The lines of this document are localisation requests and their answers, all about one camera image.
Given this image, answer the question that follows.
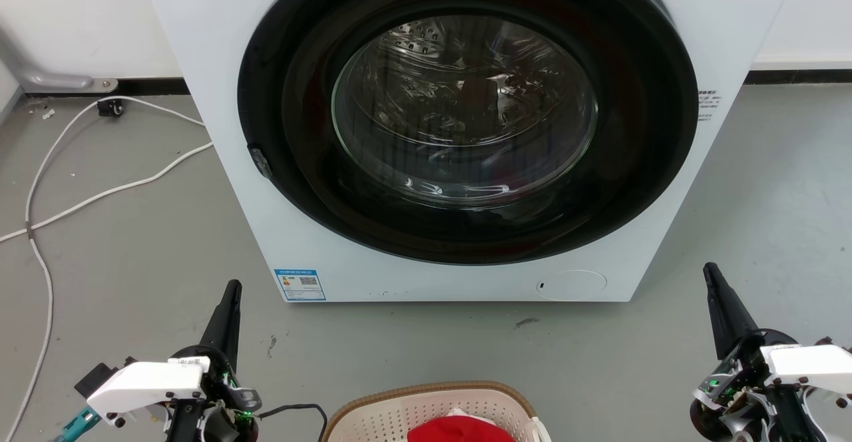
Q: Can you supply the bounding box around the steel washer drum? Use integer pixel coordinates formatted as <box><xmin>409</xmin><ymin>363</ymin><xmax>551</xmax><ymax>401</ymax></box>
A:
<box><xmin>331</xmin><ymin>15</ymin><xmax>598</xmax><ymax>210</ymax></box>

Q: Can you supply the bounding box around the teal plastic clip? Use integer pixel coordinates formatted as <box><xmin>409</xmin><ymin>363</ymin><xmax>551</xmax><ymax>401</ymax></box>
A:
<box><xmin>55</xmin><ymin>407</ymin><xmax>103</xmax><ymax>442</ymax></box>

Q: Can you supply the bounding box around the long looping white cable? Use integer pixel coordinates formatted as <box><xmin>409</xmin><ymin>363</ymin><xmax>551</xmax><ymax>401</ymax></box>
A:
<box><xmin>0</xmin><ymin>95</ymin><xmax>206</xmax><ymax>442</ymax></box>

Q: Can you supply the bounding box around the blue energy label sticker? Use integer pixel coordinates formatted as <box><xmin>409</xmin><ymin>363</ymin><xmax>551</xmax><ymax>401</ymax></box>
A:
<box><xmin>274</xmin><ymin>268</ymin><xmax>327</xmax><ymax>302</ymax></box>

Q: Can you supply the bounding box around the round white filter cover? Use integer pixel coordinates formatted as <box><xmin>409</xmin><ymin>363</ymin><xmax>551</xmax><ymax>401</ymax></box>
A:
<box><xmin>536</xmin><ymin>270</ymin><xmax>608</xmax><ymax>301</ymax></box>

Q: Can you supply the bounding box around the black round washer door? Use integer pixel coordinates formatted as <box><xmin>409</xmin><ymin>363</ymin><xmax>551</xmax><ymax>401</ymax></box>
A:
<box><xmin>237</xmin><ymin>0</ymin><xmax>700</xmax><ymax>266</ymax></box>

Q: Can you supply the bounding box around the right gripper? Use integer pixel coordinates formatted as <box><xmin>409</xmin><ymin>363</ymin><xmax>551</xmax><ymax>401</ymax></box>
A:
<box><xmin>689</xmin><ymin>262</ymin><xmax>852</xmax><ymax>442</ymax></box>

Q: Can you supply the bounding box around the red garment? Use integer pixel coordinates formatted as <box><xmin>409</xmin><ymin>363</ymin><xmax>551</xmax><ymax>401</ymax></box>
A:
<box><xmin>407</xmin><ymin>413</ymin><xmax>517</xmax><ymax>442</ymax></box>

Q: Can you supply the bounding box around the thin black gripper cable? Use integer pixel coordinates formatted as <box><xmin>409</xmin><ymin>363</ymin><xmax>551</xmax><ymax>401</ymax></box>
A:
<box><xmin>257</xmin><ymin>403</ymin><xmax>328</xmax><ymax>442</ymax></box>

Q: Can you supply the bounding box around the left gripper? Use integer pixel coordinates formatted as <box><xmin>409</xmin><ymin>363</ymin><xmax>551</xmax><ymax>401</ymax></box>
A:
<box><xmin>74</xmin><ymin>280</ymin><xmax>262</xmax><ymax>442</ymax></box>

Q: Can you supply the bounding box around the small printed text sticker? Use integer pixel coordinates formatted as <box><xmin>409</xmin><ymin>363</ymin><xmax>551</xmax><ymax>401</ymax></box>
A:
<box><xmin>697</xmin><ymin>87</ymin><xmax>720</xmax><ymax>123</ymax></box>

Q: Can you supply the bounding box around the grey floor pipe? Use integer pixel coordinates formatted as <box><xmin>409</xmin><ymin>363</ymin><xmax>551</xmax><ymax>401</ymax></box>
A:
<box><xmin>0</xmin><ymin>21</ymin><xmax>119</xmax><ymax>95</ymax></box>

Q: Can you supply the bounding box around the white front-load washing machine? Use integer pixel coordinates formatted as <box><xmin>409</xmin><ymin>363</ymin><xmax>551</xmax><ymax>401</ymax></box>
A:
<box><xmin>135</xmin><ymin>0</ymin><xmax>803</xmax><ymax>304</ymax></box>

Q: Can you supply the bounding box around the cream perforated laundry basket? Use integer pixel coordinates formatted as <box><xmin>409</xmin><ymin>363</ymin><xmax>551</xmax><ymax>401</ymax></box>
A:
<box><xmin>320</xmin><ymin>381</ymin><xmax>552</xmax><ymax>442</ymax></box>

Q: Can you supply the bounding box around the grey door latch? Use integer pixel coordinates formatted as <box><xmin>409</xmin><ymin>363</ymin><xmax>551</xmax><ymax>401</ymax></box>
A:
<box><xmin>250</xmin><ymin>147</ymin><xmax>274</xmax><ymax>179</ymax></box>

